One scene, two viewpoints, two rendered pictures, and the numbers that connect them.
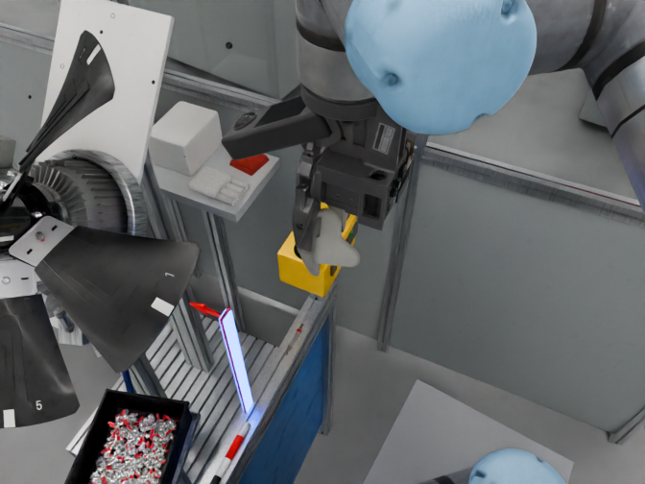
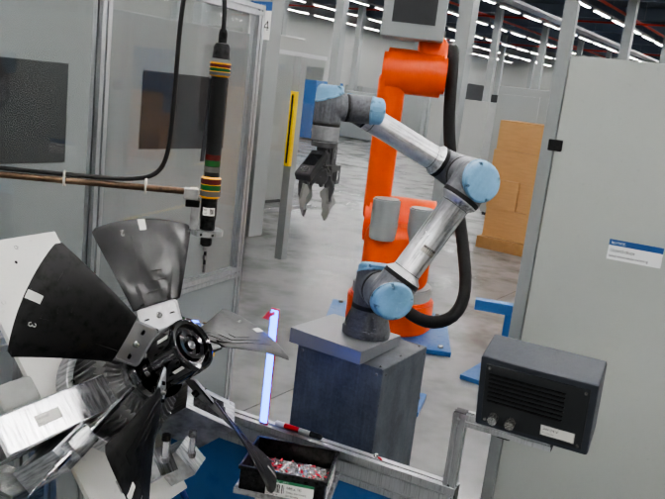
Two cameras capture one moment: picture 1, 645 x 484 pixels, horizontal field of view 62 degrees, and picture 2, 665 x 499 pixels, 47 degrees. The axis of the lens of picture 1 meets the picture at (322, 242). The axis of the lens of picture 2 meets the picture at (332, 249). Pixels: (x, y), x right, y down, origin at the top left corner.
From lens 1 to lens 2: 2.11 m
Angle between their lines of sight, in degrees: 81
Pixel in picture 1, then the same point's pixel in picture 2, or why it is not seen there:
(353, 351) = not seen: outside the picture
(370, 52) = (380, 109)
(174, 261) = (231, 317)
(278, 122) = (320, 159)
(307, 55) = (333, 131)
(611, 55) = not seen: hidden behind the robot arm
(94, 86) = (173, 230)
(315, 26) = (336, 123)
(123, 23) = (27, 249)
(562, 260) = not seen: hidden behind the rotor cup
